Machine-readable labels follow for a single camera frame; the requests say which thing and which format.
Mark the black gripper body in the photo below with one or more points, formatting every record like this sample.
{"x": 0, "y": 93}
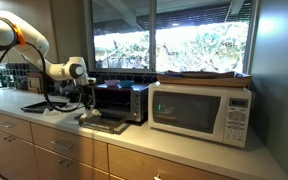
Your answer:
{"x": 89, "y": 92}

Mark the white napkin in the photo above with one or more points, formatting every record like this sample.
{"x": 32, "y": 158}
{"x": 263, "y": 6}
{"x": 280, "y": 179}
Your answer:
{"x": 90, "y": 113}

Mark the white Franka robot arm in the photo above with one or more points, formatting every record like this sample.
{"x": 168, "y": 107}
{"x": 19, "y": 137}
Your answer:
{"x": 34, "y": 40}

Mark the glass toaster oven door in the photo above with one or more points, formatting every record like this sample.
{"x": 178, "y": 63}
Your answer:
{"x": 110, "y": 121}

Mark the silver black toaster oven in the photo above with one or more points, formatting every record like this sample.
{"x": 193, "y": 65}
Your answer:
{"x": 137, "y": 100}

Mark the white microwave oven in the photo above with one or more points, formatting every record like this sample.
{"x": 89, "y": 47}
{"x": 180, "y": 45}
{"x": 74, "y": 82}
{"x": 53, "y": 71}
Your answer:
{"x": 234, "y": 116}

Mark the black coffee maker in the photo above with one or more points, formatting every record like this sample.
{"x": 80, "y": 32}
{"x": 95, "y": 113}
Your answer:
{"x": 59, "y": 88}

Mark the blue plastic bowl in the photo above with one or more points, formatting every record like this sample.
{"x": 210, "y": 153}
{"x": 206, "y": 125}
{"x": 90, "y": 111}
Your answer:
{"x": 126, "y": 83}

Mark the wooden drawer cabinet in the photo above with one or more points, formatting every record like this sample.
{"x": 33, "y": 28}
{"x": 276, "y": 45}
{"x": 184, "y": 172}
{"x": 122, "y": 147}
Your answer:
{"x": 84, "y": 153}

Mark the small wooden box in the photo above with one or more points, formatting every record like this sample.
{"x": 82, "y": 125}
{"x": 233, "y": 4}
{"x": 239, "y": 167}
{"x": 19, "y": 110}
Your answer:
{"x": 35, "y": 83}

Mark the grey framed window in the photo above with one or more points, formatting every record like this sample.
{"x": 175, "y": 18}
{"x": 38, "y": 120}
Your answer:
{"x": 153, "y": 33}

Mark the wooden serving tray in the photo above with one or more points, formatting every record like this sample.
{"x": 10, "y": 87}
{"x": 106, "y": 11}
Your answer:
{"x": 200, "y": 80}

